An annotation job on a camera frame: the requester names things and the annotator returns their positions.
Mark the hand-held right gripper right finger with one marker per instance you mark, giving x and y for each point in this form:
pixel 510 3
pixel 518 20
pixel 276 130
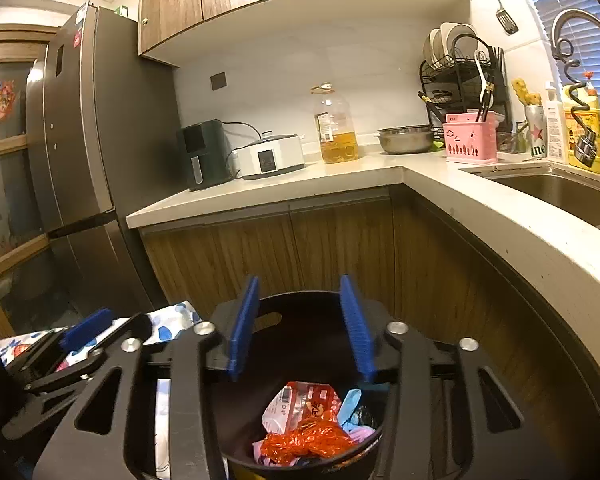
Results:
pixel 357 330

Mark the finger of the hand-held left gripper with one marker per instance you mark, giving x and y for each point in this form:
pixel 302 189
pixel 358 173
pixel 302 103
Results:
pixel 87 327

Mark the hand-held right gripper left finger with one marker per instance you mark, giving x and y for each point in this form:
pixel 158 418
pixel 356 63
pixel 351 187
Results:
pixel 242 330

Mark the black trash bin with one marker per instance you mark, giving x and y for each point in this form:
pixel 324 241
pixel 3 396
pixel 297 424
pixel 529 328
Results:
pixel 300 350

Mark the red printed plastic bag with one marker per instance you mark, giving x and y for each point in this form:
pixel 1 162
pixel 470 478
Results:
pixel 295 402

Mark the red wrapper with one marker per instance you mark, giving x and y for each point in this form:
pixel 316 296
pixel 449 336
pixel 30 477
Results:
pixel 310 437

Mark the blue floral tablecloth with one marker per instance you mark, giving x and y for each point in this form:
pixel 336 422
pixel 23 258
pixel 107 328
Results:
pixel 175 317

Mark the wooden base cabinets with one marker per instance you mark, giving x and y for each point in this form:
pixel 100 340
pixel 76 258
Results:
pixel 330 245

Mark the wood framed glass door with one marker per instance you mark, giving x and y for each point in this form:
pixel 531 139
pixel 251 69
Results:
pixel 5 175

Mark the white electric cooker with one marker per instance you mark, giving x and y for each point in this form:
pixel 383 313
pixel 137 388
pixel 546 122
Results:
pixel 270 157

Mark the black air fryer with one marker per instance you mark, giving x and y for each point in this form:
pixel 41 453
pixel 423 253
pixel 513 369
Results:
pixel 202 155

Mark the cooking oil bottle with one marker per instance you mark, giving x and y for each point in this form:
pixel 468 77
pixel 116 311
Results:
pixel 337 147

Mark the grey refrigerator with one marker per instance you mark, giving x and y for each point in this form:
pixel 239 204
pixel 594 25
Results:
pixel 105 135

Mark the steel bowl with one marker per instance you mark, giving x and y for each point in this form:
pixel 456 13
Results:
pixel 405 141

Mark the pink utensil holder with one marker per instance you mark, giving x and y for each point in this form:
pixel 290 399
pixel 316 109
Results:
pixel 467 142

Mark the steel sink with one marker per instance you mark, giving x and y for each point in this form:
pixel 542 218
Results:
pixel 570 200

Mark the black dish rack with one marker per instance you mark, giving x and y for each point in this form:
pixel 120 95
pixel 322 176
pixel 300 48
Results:
pixel 455 90

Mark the silver drink can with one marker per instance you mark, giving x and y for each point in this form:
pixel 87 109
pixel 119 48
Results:
pixel 535 135

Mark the white pump bottle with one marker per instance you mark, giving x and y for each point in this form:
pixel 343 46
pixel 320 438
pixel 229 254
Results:
pixel 555 130

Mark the white ladle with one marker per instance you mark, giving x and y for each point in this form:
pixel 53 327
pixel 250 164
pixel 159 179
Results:
pixel 481 70

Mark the yellow scrubber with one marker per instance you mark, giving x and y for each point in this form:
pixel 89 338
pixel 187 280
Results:
pixel 525 92

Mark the steel coil faucet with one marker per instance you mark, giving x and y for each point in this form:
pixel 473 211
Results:
pixel 587 145

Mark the white plates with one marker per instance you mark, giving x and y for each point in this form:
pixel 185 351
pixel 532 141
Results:
pixel 447 40

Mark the yellow detergent bottle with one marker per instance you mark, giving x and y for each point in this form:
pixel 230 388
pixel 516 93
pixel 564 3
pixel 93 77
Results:
pixel 597 110

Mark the dark wall socket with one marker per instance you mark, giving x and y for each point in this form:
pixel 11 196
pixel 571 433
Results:
pixel 218 81

